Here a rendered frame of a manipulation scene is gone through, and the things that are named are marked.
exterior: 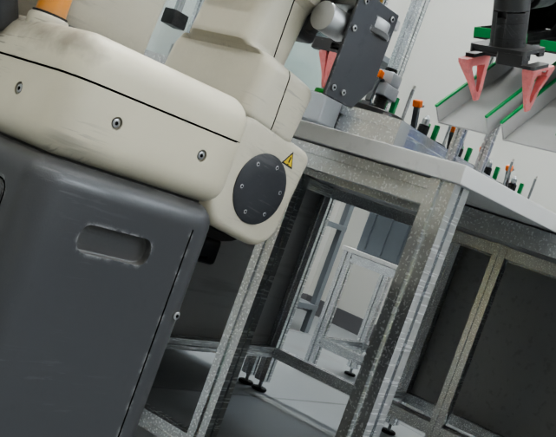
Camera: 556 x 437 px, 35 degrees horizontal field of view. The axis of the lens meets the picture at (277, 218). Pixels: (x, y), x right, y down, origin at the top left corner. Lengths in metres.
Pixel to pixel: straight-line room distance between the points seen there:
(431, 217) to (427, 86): 5.18
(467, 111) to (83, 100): 1.23
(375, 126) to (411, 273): 0.62
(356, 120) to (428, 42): 4.73
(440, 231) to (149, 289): 0.52
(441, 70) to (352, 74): 5.17
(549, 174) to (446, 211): 4.57
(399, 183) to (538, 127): 0.57
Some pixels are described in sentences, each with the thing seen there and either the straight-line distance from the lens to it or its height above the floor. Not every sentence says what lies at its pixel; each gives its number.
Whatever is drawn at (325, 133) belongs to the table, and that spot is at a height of 0.85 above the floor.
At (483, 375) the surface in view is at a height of 0.35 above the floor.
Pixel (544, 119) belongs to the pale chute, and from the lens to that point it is 1.94.
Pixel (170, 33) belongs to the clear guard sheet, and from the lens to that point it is 3.45.
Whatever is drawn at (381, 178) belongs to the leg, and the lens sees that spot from 1.42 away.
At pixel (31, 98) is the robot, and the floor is 0.73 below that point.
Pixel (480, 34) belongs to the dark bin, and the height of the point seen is 1.20.
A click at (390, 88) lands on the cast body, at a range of 2.10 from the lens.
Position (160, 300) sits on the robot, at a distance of 0.99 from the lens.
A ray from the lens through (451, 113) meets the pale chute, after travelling 1.97.
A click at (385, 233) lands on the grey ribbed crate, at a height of 0.73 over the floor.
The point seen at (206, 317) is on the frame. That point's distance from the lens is 3.11.
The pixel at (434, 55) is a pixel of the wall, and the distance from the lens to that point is 6.57.
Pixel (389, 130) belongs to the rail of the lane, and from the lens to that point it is 1.89.
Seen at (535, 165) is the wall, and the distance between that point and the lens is 5.95.
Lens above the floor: 0.72
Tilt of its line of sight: 1 degrees down
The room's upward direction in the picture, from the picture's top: 20 degrees clockwise
